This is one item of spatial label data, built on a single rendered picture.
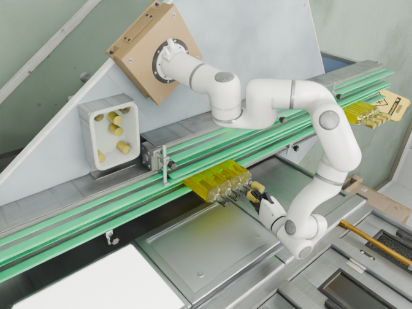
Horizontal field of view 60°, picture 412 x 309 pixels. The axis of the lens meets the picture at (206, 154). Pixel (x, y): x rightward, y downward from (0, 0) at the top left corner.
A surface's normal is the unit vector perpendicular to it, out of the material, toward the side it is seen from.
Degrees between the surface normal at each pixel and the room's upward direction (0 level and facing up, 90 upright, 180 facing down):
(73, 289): 90
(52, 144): 0
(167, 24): 5
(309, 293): 90
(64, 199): 90
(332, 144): 62
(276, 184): 90
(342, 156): 57
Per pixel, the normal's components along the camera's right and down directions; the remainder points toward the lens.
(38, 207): 0.05, -0.85
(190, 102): 0.65, 0.43
